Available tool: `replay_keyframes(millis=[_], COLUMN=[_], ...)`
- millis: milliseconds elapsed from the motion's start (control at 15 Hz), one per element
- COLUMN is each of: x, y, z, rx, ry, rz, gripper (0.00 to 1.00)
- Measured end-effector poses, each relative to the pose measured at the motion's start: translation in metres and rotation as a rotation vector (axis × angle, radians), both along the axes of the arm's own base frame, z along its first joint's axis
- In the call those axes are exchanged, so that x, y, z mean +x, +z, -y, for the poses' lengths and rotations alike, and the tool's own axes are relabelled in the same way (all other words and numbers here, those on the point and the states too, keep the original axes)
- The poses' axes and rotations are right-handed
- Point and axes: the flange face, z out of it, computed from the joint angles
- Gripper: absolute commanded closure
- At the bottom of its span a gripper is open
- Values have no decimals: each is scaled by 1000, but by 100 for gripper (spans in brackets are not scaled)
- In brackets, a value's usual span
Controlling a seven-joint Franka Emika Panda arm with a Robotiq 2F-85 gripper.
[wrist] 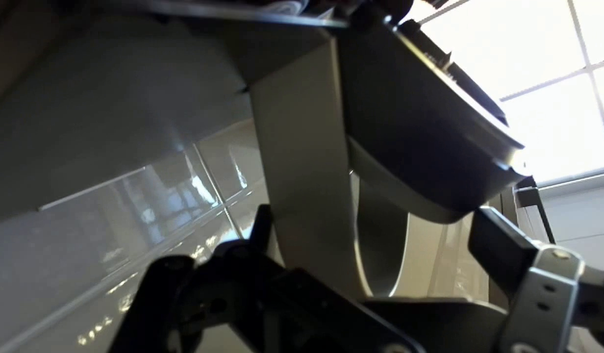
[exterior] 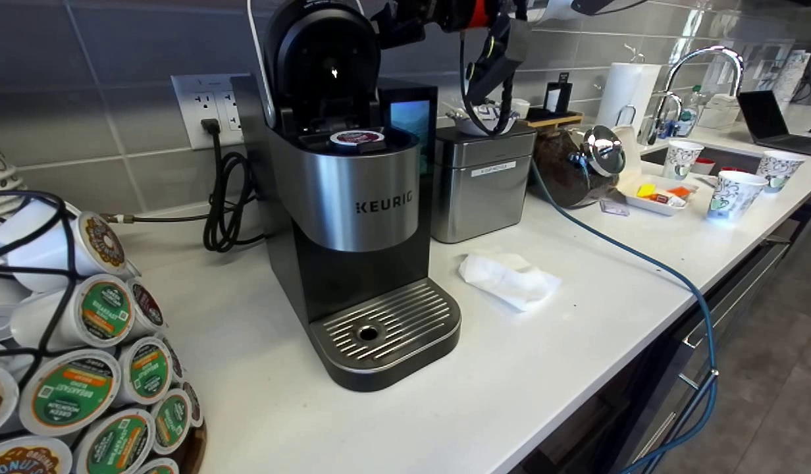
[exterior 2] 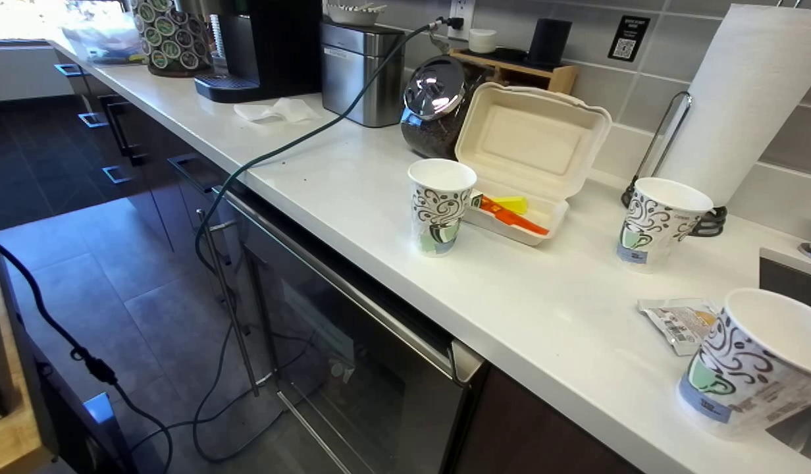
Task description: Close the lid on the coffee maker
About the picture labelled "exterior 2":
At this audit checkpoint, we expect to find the black power cable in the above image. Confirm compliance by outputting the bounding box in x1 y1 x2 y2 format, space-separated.
126 15 452 468

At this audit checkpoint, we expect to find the black wire pod carousel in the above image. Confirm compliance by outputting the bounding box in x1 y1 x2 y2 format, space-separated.
126 0 219 80

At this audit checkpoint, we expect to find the white outlet with plug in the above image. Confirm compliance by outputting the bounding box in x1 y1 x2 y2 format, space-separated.
446 0 476 31

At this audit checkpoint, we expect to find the black cabinet handle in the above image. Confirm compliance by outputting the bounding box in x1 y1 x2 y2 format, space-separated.
99 96 149 168

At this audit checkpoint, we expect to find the white clamshell takeout container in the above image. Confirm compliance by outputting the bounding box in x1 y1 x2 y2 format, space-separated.
452 80 617 251

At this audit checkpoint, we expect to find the stainless steel box container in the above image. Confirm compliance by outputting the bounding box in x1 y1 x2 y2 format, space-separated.
318 18 409 131

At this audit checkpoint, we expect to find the thick black cable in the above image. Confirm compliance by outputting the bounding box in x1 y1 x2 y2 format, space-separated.
0 229 176 474

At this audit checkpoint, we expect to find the plastic bag of white cups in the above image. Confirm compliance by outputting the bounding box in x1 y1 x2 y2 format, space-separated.
59 0 147 67

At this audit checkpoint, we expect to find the white patterned bowl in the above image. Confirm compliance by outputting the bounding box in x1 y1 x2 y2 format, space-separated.
323 0 393 28

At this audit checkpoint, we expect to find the patterned paper cup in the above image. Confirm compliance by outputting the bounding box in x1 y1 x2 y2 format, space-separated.
675 284 811 441
614 173 717 267
405 156 480 256

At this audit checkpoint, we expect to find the white paper towel roll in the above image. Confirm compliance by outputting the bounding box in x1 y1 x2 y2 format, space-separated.
654 0 811 210

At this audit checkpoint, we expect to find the wooden shelf tray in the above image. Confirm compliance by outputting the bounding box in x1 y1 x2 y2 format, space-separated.
442 44 583 98

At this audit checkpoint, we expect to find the yellow plastic item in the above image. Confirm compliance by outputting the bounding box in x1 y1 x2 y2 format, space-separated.
492 193 533 218

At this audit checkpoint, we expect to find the black paper towel holder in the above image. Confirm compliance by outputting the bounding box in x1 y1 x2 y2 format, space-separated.
619 86 730 240

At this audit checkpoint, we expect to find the silver foil packet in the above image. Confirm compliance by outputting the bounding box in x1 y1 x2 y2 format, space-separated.
634 294 721 358

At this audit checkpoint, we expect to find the orange plastic utensil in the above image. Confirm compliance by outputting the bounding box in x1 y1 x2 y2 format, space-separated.
471 193 554 240

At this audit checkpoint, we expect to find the stainless steel dishwasher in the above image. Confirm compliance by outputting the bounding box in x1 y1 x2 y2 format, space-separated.
219 184 487 474

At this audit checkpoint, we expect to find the small black box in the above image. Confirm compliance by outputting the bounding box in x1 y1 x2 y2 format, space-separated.
527 15 575 71

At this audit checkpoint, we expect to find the Keurig coffee maker body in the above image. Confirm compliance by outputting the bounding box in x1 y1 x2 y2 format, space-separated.
192 0 326 106

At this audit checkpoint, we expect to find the silver drawer handle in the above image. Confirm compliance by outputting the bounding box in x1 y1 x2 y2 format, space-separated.
76 109 110 131
98 161 134 186
52 57 86 82

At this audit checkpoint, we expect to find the black equipment stand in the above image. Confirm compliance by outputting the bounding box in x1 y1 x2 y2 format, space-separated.
0 254 138 474

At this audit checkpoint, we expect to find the black wall sign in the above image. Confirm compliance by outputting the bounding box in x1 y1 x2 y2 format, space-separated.
605 13 654 67

